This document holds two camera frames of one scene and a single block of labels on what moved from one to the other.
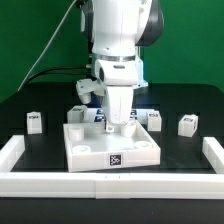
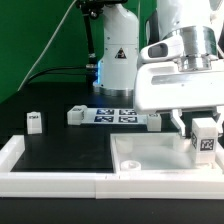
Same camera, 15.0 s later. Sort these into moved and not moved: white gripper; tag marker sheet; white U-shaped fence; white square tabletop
Moved: white gripper; white square tabletop
Not moved: tag marker sheet; white U-shaped fence
